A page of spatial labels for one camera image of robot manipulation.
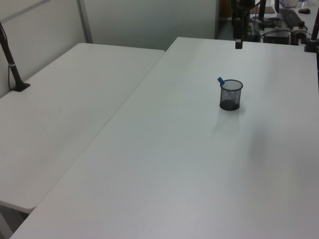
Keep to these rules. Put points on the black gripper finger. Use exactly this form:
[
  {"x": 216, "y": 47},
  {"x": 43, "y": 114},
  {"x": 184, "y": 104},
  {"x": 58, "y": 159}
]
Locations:
[
  {"x": 238, "y": 31},
  {"x": 246, "y": 28}
]

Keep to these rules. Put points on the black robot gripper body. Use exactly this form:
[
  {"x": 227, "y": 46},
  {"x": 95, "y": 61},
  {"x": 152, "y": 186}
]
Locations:
[{"x": 243, "y": 6}]

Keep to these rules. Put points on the blue marker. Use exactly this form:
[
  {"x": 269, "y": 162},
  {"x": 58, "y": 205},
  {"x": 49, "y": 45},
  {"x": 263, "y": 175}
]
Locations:
[{"x": 220, "y": 80}]

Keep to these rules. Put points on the black monitor stand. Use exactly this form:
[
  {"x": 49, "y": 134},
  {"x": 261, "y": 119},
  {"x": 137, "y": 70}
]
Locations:
[{"x": 264, "y": 18}]

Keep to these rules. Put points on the brown mouse pad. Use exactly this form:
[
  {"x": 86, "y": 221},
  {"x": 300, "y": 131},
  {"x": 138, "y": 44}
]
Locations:
[{"x": 269, "y": 9}]

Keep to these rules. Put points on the white cardboard box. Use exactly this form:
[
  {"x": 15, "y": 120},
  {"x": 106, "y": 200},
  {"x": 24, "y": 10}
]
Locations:
[{"x": 287, "y": 3}]

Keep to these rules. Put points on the black keyboard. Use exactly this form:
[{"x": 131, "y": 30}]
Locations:
[{"x": 291, "y": 17}]

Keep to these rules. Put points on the black computer mouse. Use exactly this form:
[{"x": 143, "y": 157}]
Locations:
[{"x": 304, "y": 10}]

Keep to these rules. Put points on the black mesh pen cup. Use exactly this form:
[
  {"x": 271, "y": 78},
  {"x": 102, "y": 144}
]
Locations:
[{"x": 231, "y": 95}]

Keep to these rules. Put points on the black clamp camera stand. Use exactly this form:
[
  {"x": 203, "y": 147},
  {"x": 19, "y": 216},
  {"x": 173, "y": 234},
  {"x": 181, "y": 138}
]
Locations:
[{"x": 313, "y": 37}]

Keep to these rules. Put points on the black camera stand pole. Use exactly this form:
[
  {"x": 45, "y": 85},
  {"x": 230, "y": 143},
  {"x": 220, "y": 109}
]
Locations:
[{"x": 11, "y": 62}]

